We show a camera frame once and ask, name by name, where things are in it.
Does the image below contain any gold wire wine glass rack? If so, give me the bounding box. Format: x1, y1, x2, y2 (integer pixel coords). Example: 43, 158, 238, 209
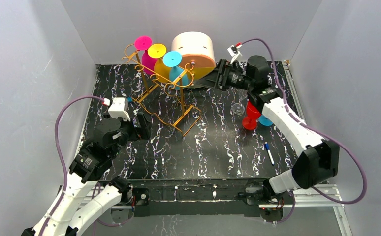
122, 44, 201, 136

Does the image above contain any red wine glass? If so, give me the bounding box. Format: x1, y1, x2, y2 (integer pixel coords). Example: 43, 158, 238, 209
242, 101, 261, 130

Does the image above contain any blue front wine glass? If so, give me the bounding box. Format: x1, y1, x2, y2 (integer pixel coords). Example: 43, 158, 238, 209
258, 115, 273, 126

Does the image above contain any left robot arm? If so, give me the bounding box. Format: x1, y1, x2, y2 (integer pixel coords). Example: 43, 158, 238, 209
22, 113, 152, 236

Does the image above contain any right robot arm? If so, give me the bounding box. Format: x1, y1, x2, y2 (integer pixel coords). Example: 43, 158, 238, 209
196, 55, 340, 196

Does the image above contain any light blue rear wine glass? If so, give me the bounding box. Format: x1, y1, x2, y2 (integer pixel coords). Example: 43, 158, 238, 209
163, 51, 189, 90

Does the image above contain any yellow wine glass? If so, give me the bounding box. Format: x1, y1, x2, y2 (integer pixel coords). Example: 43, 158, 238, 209
148, 43, 170, 83

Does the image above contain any pink wine glass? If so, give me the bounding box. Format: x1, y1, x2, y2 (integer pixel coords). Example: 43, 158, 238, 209
134, 35, 157, 76

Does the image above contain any white cylindrical container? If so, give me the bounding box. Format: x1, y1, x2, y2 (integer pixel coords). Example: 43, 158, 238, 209
171, 31, 216, 81

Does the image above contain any clear champagne flute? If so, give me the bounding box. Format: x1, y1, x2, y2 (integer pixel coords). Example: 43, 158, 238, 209
231, 89, 246, 115

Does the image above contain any blue and white marker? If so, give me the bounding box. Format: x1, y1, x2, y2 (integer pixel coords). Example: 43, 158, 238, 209
264, 142, 275, 166

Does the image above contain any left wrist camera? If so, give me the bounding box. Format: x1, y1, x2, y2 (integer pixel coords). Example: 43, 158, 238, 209
108, 97, 131, 121

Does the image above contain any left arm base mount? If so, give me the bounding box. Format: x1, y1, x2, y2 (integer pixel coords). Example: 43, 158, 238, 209
110, 188, 150, 225

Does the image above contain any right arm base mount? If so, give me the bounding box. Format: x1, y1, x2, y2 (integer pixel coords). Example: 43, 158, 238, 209
235, 186, 296, 225

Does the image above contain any aluminium frame rail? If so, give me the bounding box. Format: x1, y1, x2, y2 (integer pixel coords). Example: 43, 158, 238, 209
285, 184, 354, 236

